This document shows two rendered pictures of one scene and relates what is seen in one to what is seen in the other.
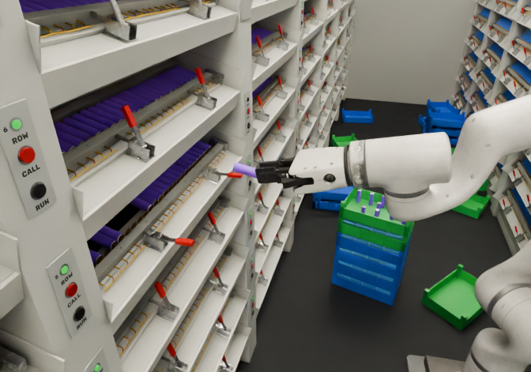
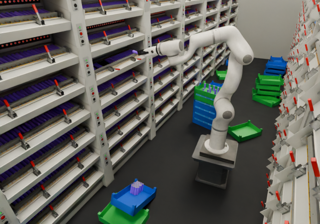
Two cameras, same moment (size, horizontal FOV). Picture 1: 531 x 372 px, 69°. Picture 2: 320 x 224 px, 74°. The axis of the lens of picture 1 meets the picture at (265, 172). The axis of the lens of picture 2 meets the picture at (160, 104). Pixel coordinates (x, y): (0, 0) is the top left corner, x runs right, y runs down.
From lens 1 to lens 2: 91 cm
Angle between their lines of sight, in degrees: 13
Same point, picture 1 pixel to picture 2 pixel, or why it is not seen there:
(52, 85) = (86, 22)
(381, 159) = (163, 46)
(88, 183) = (94, 46)
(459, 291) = (246, 130)
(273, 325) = (164, 131)
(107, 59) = (98, 18)
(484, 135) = (191, 40)
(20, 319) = (77, 69)
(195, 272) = (125, 87)
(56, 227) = (85, 50)
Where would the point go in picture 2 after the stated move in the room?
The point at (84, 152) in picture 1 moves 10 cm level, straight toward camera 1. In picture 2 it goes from (94, 40) to (93, 43)
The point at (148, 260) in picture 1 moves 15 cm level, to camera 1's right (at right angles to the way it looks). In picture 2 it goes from (108, 73) to (128, 73)
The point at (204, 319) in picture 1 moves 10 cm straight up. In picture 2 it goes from (129, 106) to (127, 96)
